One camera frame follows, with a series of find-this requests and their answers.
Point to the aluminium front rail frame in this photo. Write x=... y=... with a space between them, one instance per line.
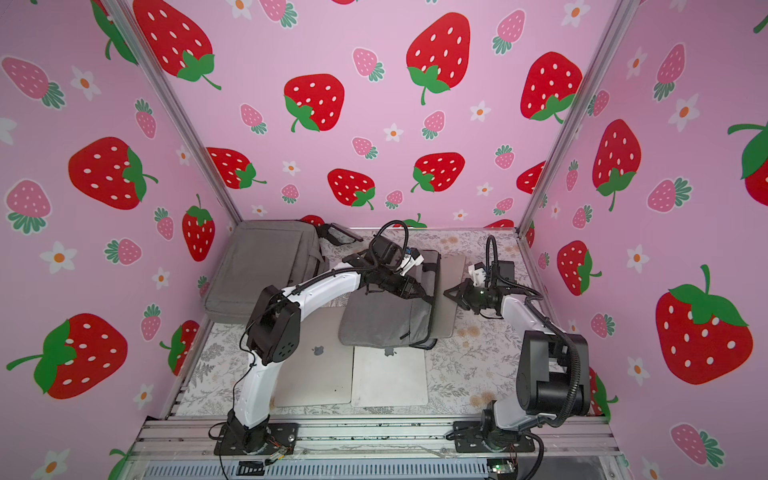
x=370 y=447

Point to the floral table mat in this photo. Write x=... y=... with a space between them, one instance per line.
x=476 y=365

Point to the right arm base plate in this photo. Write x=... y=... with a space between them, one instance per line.
x=473 y=437

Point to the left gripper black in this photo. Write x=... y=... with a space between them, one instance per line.
x=405 y=290

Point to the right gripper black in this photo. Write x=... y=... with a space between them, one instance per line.
x=469 y=294

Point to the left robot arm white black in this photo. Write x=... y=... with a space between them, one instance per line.
x=274 y=333

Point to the large grey backpack bag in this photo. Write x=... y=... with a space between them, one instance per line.
x=268 y=253

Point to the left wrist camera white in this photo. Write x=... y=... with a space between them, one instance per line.
x=412 y=258

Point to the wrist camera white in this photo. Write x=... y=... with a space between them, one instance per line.
x=412 y=258
x=478 y=275

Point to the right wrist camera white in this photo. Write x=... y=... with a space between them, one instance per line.
x=478 y=275

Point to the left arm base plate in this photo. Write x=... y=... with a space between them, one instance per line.
x=267 y=440

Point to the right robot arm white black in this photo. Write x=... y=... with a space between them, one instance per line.
x=552 y=380

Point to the silver apple laptop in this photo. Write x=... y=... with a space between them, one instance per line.
x=320 y=371
x=389 y=377

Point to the grey laptop sleeve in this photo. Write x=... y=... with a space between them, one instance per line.
x=376 y=318

